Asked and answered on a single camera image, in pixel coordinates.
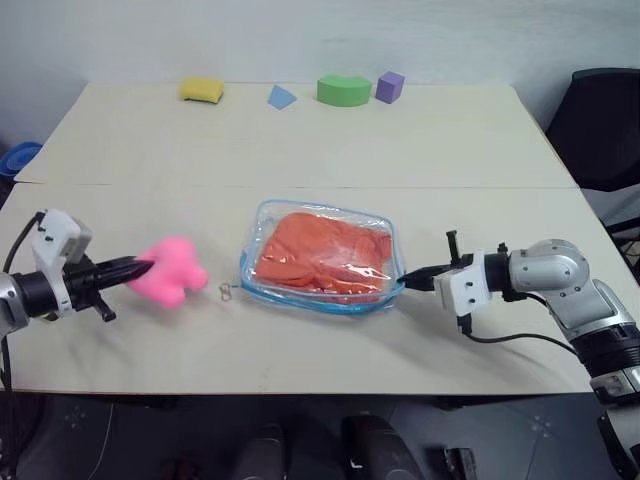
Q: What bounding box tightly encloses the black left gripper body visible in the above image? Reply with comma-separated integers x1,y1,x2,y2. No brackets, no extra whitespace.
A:
61,254,117,324

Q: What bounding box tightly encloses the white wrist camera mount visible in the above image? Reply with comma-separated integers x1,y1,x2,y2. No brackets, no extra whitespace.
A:
433,249,494,335
30,208,94,314

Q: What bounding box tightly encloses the blue plastic bowl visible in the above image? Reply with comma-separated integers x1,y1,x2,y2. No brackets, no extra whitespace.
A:
0,141,44,178

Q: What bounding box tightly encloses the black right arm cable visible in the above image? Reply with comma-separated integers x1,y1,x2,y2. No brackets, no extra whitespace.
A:
456,291,577,352

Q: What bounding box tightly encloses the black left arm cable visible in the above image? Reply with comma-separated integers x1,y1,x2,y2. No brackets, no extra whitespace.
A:
0,211,47,392

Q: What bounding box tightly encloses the blue foam wedge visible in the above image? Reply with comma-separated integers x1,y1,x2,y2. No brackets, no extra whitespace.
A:
267,84,299,111

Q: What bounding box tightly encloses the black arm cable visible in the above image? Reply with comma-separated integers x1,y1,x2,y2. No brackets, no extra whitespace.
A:
0,211,47,392
456,291,577,352

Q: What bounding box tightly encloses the small dark block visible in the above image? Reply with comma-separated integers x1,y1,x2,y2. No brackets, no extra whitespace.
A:
441,446,477,480

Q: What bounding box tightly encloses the yellow sponge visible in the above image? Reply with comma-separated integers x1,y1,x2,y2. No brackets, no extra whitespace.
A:
179,76,225,105

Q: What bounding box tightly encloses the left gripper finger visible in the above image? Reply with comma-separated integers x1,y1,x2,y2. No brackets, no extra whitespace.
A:
97,270,152,290
97,255,156,274

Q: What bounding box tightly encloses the orange cloth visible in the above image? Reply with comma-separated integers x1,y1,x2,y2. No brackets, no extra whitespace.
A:
255,211,394,304

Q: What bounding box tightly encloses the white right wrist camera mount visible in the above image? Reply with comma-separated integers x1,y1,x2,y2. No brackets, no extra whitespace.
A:
433,249,494,335

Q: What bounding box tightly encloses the purple foam cube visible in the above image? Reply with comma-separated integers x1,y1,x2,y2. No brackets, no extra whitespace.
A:
375,71,405,105

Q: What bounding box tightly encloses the green foam arch block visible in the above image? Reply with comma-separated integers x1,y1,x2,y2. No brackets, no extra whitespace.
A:
316,73,372,108

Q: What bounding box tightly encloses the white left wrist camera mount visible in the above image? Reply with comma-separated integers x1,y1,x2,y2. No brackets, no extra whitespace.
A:
30,208,94,314

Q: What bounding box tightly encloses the clear plastic zip pouch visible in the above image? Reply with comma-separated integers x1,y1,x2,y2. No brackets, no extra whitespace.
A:
239,198,408,319

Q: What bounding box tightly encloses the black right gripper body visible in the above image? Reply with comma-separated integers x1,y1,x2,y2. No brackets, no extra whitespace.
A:
434,229,464,281

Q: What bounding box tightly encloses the pink foam toy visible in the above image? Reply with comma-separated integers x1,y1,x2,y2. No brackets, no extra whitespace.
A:
126,235,209,308

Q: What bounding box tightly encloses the black chair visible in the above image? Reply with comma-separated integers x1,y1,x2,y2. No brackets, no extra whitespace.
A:
544,67,640,194

